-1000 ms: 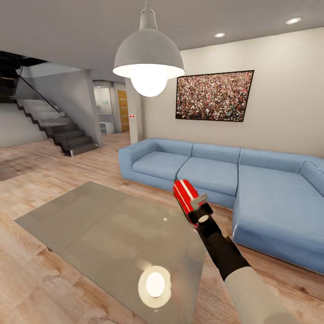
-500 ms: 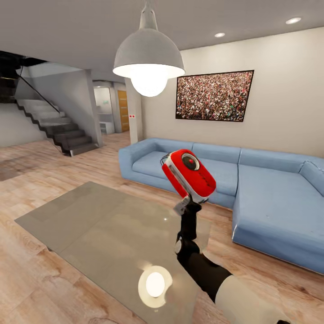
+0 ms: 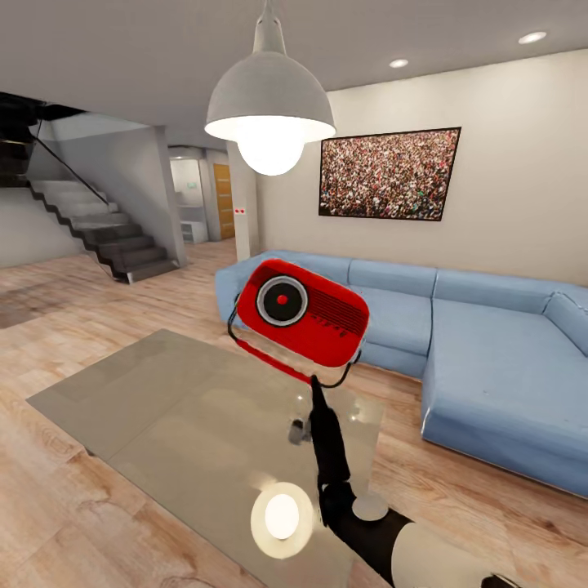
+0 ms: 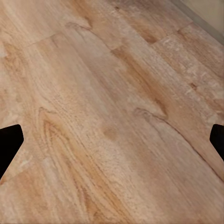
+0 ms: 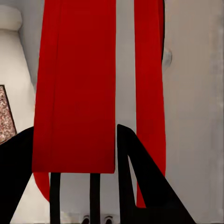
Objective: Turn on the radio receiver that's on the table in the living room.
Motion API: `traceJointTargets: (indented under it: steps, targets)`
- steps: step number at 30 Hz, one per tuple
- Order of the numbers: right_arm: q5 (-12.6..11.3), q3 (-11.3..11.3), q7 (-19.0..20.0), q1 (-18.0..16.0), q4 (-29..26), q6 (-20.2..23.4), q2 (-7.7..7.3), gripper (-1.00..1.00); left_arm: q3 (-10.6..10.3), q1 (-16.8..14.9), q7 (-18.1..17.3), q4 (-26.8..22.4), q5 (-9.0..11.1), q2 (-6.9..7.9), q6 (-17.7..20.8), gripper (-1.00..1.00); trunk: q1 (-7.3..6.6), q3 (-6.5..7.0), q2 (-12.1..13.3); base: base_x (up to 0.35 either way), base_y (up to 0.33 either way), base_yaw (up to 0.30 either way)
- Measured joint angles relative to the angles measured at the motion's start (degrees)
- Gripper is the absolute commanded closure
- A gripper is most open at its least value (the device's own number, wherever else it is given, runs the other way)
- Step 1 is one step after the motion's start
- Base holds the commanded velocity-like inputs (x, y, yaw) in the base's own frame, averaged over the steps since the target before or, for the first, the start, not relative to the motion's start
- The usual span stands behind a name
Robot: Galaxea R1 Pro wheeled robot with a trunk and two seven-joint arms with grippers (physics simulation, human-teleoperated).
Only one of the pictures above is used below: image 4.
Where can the coffee table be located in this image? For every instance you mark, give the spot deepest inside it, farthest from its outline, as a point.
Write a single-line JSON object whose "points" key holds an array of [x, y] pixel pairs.
{"points": [[208, 14]]}

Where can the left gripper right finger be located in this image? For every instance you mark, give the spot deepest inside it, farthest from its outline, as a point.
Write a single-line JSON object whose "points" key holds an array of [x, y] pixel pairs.
{"points": [[217, 139]]}

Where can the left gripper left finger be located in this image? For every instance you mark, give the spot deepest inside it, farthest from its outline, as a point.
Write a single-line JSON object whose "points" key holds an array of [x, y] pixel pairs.
{"points": [[11, 139]]}

